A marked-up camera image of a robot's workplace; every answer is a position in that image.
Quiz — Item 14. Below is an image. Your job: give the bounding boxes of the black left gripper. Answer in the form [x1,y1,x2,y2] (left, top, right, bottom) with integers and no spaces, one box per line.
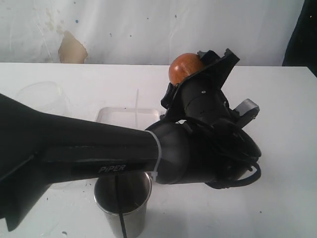
[160,49,240,124]

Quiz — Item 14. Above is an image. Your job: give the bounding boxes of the brown wooden cup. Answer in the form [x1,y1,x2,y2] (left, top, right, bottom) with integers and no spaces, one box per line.
[168,53,205,85]

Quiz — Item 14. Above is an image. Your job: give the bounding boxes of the stainless steel cup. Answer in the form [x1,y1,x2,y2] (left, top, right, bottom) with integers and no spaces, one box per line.
[94,172,152,238]

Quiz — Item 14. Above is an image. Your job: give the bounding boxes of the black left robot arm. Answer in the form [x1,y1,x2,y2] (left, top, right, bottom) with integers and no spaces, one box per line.
[0,50,261,231]

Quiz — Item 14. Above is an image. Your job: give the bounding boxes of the white rectangular tray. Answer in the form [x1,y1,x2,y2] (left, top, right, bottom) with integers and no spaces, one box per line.
[96,107,160,130]

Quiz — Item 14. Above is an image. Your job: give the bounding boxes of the dark curtain at right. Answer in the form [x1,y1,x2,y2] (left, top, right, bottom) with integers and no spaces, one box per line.
[282,0,317,75]

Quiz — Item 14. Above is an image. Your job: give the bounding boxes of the clear plastic jar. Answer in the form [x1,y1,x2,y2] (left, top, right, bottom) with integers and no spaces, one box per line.
[15,81,71,117]

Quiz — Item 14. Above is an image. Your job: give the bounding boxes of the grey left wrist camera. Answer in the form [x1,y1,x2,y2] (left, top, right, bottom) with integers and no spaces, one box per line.
[235,99,260,128]

